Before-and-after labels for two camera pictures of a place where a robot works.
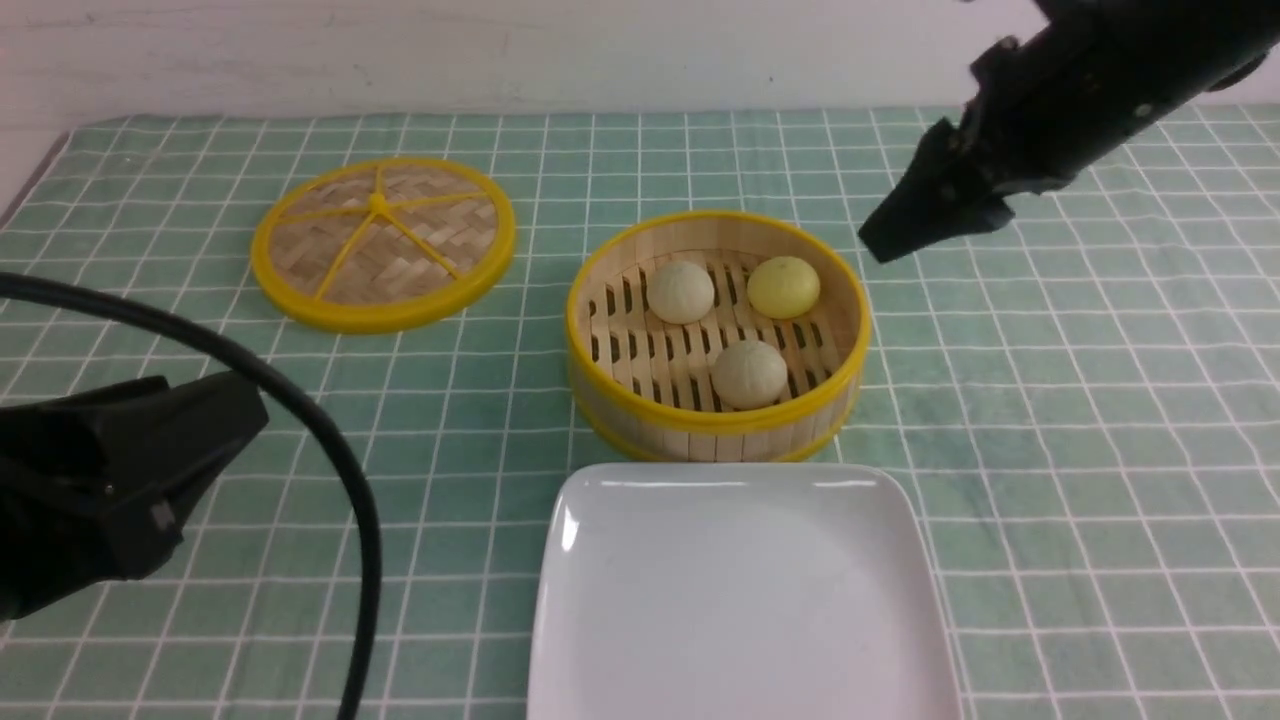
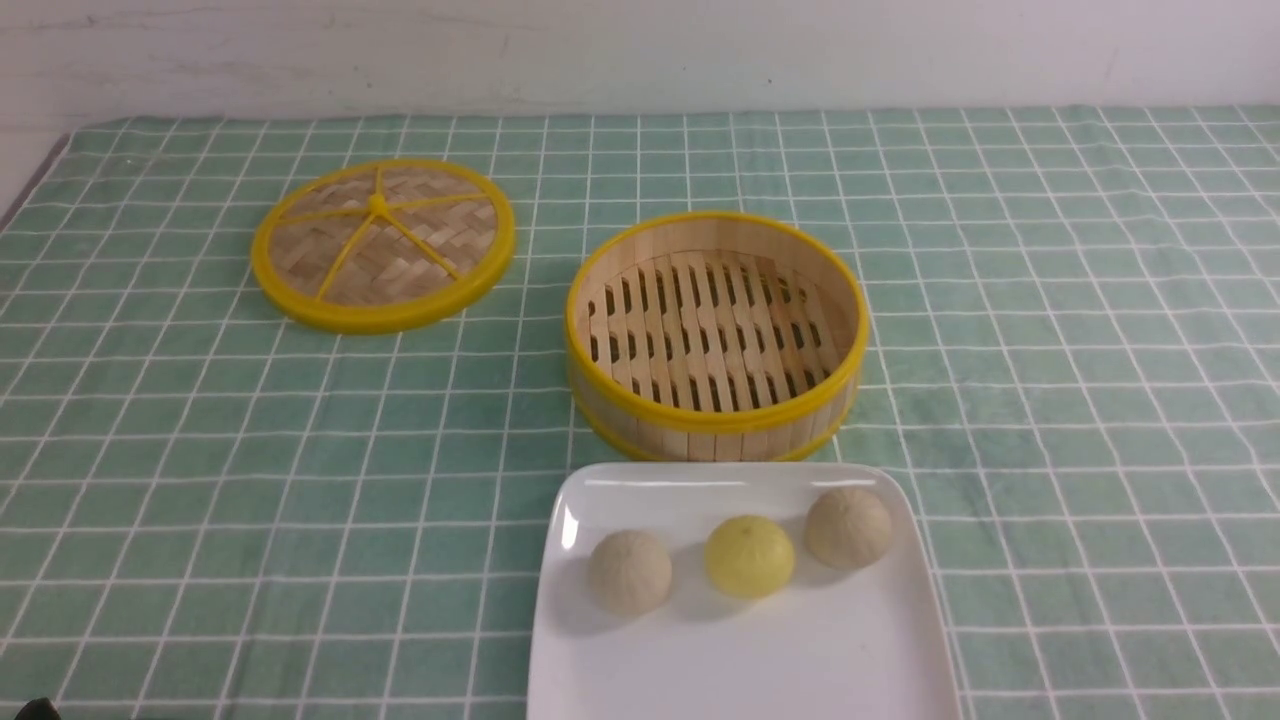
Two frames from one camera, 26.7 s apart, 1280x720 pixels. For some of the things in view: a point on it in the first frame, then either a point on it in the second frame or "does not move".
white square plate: (737, 591) does not move
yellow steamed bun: (783, 287) to (749, 556)
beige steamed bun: (748, 375) to (847, 528)
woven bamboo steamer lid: (383, 245) does not move
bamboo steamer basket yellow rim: (717, 337) does not move
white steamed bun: (680, 293) to (629, 572)
